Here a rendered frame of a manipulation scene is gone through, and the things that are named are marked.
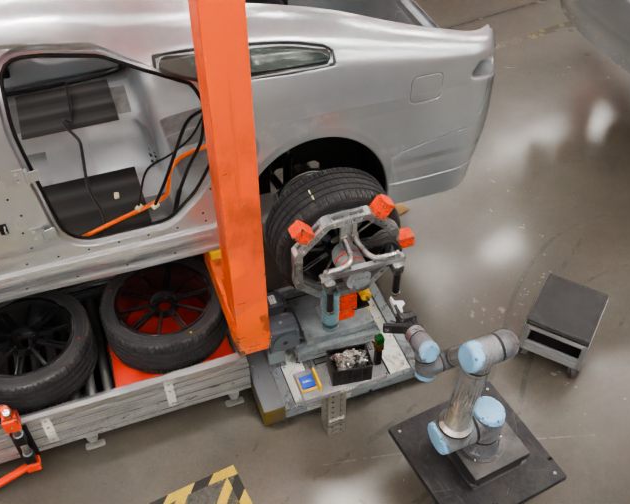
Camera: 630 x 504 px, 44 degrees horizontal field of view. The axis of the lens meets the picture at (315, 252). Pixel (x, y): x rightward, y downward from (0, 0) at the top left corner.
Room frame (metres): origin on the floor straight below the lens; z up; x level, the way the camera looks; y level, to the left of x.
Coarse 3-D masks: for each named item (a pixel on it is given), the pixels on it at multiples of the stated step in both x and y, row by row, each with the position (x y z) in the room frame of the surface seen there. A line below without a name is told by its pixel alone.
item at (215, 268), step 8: (208, 256) 2.78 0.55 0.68; (208, 264) 2.78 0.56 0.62; (216, 264) 2.72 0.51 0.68; (216, 272) 2.66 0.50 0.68; (216, 280) 2.61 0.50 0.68; (216, 288) 2.64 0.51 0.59; (224, 288) 2.54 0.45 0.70; (224, 296) 2.50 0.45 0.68; (224, 304) 2.47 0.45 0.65; (224, 312) 2.50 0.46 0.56
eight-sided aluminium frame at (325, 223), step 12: (324, 216) 2.61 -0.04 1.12; (336, 216) 2.62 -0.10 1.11; (348, 216) 2.61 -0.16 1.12; (360, 216) 2.61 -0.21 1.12; (372, 216) 2.63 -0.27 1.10; (312, 228) 2.58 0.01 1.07; (324, 228) 2.55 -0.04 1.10; (384, 228) 2.66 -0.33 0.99; (396, 228) 2.68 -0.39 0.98; (312, 240) 2.53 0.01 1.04; (300, 252) 2.51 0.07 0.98; (300, 264) 2.51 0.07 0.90; (300, 276) 2.51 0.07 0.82; (372, 276) 2.64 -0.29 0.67; (300, 288) 2.51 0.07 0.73; (312, 288) 2.53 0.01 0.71; (348, 288) 2.61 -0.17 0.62; (360, 288) 2.62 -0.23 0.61
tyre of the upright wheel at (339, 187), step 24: (336, 168) 2.90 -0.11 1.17; (288, 192) 2.79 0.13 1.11; (312, 192) 2.73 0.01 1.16; (336, 192) 2.71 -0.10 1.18; (360, 192) 2.73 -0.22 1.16; (384, 192) 2.86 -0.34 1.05; (288, 216) 2.66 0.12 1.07; (312, 216) 2.62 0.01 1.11; (288, 240) 2.58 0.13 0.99; (288, 264) 2.58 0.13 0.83
